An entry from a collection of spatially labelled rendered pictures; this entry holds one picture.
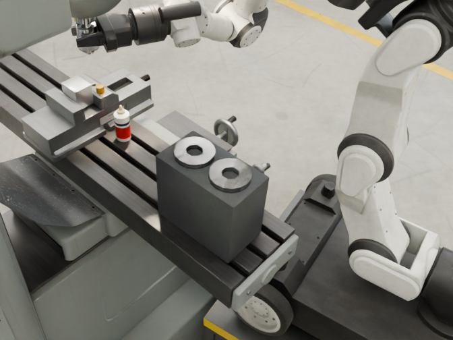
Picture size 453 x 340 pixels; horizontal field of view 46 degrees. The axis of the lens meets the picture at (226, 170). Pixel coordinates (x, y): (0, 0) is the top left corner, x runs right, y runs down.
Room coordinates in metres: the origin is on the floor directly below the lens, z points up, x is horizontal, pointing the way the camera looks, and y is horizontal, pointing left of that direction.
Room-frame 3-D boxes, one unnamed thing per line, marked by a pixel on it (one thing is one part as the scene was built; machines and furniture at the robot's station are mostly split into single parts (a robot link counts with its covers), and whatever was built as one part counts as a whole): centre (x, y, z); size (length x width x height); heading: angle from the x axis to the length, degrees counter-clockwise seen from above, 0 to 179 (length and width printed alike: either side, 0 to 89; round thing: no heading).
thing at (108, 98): (1.17, 0.37, 1.01); 0.12 x 0.06 x 0.04; 51
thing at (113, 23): (1.11, 0.26, 1.24); 0.13 x 0.12 x 0.10; 27
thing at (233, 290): (1.09, 0.37, 0.89); 1.24 x 0.23 x 0.08; 52
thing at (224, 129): (1.46, 0.03, 0.62); 0.16 x 0.12 x 0.12; 142
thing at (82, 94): (1.12, 0.41, 1.03); 0.06 x 0.05 x 0.06; 51
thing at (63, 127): (1.15, 0.39, 0.98); 0.35 x 0.15 x 0.11; 141
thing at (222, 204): (0.81, 0.03, 1.02); 0.22 x 0.12 x 0.20; 53
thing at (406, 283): (0.95, -0.50, 0.68); 0.21 x 0.20 x 0.13; 61
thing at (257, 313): (0.85, -0.13, 0.50); 0.20 x 0.05 x 0.20; 61
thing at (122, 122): (1.08, 0.29, 0.98); 0.04 x 0.04 x 0.11
